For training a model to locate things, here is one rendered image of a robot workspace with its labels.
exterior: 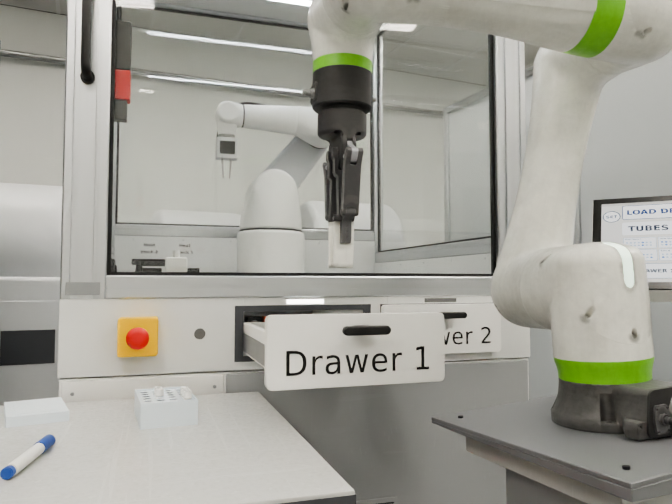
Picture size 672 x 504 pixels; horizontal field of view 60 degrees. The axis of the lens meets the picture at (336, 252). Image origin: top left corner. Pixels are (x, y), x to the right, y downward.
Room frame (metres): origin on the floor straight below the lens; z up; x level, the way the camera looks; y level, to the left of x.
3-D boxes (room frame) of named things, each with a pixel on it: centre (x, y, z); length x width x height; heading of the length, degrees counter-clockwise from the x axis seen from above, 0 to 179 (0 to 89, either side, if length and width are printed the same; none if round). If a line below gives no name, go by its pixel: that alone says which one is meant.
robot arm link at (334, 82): (0.88, -0.01, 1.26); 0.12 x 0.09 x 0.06; 107
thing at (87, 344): (1.69, 0.17, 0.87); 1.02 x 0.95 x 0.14; 107
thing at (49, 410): (0.96, 0.49, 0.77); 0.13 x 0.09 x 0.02; 31
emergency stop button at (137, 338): (1.07, 0.36, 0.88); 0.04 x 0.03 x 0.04; 107
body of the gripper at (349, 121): (0.88, -0.01, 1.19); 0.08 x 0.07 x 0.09; 17
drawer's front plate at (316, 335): (0.91, -0.03, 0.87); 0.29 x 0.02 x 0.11; 107
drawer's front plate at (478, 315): (1.31, -0.24, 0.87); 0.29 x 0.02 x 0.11; 107
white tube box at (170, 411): (0.94, 0.27, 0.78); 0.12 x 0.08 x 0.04; 23
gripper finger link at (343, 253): (0.87, -0.01, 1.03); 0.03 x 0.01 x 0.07; 107
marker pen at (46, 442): (0.71, 0.37, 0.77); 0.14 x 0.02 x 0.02; 8
